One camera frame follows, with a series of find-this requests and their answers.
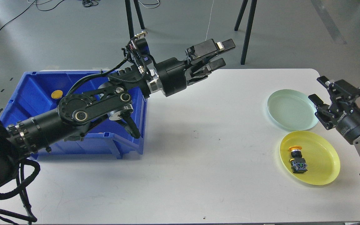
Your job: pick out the black stand legs right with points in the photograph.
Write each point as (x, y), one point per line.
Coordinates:
(248, 26)

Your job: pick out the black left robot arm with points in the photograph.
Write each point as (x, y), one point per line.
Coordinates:
(92, 100)

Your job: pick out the blue plastic bin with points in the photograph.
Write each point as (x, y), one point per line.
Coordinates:
(32, 97)

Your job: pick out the pale green plate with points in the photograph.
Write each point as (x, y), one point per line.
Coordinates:
(291, 110)

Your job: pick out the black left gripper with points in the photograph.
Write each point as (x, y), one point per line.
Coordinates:
(172, 72)

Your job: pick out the yellow push button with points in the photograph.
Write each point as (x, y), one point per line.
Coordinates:
(57, 94)
(297, 162)

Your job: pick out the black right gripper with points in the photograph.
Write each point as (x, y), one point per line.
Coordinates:
(343, 113)

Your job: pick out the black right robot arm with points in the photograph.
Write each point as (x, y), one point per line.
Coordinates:
(343, 114)

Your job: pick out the yellow plate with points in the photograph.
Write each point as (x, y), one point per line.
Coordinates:
(323, 163)

